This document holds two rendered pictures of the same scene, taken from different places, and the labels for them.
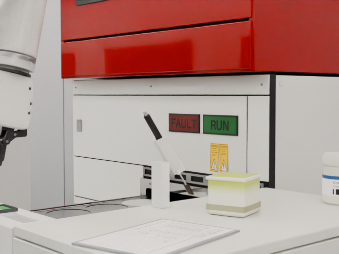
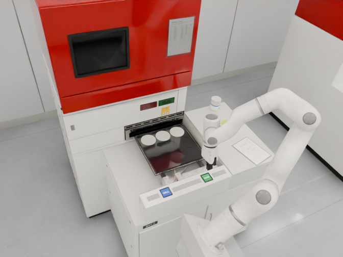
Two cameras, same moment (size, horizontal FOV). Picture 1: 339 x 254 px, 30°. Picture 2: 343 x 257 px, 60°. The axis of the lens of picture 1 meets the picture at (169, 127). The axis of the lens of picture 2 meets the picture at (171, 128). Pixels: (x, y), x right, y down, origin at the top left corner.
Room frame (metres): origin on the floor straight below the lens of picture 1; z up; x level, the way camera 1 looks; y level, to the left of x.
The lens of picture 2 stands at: (1.13, 1.44, 2.32)
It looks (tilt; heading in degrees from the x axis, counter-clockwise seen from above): 42 degrees down; 282
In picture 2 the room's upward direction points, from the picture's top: 5 degrees clockwise
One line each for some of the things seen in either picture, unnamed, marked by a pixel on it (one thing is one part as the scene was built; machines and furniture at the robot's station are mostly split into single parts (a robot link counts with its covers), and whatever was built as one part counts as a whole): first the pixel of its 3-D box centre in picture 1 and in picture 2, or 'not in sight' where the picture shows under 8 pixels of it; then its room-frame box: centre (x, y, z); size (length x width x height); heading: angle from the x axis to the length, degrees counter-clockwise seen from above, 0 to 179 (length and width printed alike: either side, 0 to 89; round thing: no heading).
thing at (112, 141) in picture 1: (155, 150); (129, 119); (1.71, 0.04, 1.02); 0.82 x 0.03 x 0.40; 41
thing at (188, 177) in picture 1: (197, 179); (154, 120); (1.57, -0.07, 0.96); 0.44 x 0.01 x 0.02; 41
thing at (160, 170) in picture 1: (167, 170); not in sight; (1.16, 0.00, 1.03); 0.06 x 0.04 x 0.13; 131
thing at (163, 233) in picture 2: not in sight; (181, 197); (1.29, 0.11, 0.41); 0.97 x 0.64 x 0.82; 41
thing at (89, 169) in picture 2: not in sight; (118, 148); (1.93, -0.22, 0.41); 0.82 x 0.71 x 0.82; 41
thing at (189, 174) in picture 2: not in sight; (190, 178); (1.23, 0.27, 0.87); 0.36 x 0.08 x 0.03; 41
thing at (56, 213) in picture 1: (133, 214); (169, 146); (1.42, 0.08, 0.90); 0.34 x 0.34 x 0.01; 41
